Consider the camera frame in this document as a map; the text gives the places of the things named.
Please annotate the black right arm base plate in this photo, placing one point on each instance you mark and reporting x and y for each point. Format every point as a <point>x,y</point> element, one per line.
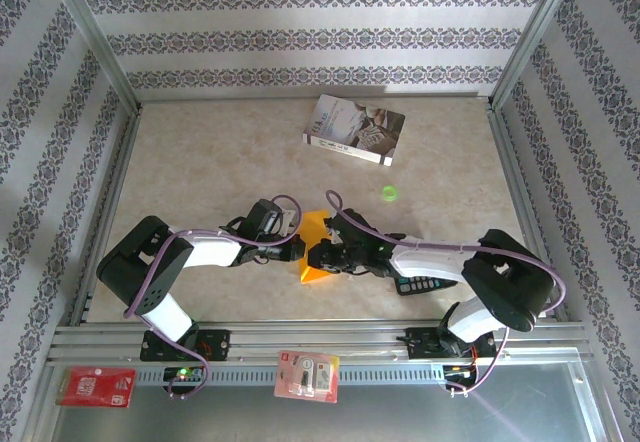
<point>420,342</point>

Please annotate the white book with photo cover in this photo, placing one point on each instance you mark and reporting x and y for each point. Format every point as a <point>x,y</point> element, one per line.
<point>355,129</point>

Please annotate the orange paper sheet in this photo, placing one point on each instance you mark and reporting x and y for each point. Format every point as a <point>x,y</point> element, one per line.
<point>312,224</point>

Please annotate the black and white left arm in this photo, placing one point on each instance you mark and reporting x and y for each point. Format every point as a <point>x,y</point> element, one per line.
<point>160,282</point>

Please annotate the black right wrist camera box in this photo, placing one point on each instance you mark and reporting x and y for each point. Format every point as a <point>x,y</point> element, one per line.
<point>350,227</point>

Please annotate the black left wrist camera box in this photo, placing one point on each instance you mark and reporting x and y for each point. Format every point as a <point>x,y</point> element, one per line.
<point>262,217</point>

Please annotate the circuit board with green LED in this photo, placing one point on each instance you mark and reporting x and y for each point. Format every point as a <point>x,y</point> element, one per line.
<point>184,373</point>

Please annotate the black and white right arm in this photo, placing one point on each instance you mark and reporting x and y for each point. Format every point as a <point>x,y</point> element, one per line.
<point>505,287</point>

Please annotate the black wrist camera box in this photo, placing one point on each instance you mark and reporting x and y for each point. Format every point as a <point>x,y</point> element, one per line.
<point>262,217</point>
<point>350,227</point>

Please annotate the black calculator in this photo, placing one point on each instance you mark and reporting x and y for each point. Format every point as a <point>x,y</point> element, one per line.
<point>420,286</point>

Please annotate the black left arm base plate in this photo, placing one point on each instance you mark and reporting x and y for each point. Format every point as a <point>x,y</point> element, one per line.
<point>220,344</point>

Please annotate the red flat package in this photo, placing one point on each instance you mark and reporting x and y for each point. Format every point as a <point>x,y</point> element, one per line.
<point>95,387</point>

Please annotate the grey metal shelf panel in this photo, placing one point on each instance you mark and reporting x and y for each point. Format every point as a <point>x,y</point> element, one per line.
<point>450,412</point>

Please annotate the aluminium side rail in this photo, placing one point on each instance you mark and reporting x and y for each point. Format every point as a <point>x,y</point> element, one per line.
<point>107,212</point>
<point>525,212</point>

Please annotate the long aluminium mounting rail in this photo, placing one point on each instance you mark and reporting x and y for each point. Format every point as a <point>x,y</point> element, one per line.
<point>320,337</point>

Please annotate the aluminium frame post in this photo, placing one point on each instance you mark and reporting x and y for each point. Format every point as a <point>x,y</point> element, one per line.
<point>535,32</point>
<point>90,32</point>

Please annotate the pink blister pack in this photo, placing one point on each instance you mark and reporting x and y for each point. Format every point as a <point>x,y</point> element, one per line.
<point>306,377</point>

